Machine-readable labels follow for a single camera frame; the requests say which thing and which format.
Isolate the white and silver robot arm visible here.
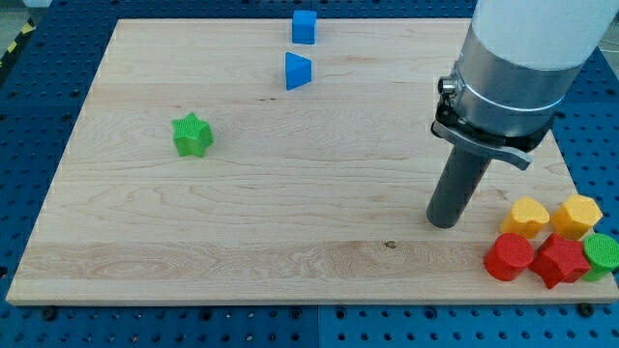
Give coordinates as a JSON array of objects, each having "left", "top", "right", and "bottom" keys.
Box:
[{"left": 431, "top": 0, "right": 618, "bottom": 170}]

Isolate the yellow heart block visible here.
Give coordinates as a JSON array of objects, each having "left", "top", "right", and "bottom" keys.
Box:
[{"left": 500, "top": 196, "right": 550, "bottom": 239}]

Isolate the light wooden board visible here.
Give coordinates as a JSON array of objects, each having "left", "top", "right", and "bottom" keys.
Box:
[{"left": 7, "top": 19, "right": 618, "bottom": 306}]

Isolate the blue triangle block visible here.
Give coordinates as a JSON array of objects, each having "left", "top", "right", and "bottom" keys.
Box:
[{"left": 284, "top": 52, "right": 312, "bottom": 90}]

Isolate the green star block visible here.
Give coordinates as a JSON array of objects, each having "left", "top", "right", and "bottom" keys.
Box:
[{"left": 171, "top": 112, "right": 214, "bottom": 158}]

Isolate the blue cube block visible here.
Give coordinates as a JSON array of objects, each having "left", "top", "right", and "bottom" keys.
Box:
[{"left": 291, "top": 10, "right": 317, "bottom": 44}]

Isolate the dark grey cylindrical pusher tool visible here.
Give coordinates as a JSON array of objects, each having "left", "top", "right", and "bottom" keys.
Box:
[{"left": 426, "top": 147, "right": 490, "bottom": 228}]

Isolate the red cylinder block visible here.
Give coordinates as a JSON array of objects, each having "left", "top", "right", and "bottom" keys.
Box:
[{"left": 484, "top": 233, "right": 535, "bottom": 281}]

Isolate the red star block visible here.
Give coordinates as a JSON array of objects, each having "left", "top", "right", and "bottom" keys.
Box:
[{"left": 529, "top": 233, "right": 591, "bottom": 289}]

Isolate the yellow hexagon block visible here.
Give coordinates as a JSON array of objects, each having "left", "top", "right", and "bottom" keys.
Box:
[{"left": 550, "top": 194, "right": 603, "bottom": 241}]

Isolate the green cylinder block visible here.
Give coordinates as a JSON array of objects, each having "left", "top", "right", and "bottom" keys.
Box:
[{"left": 582, "top": 233, "right": 618, "bottom": 281}]

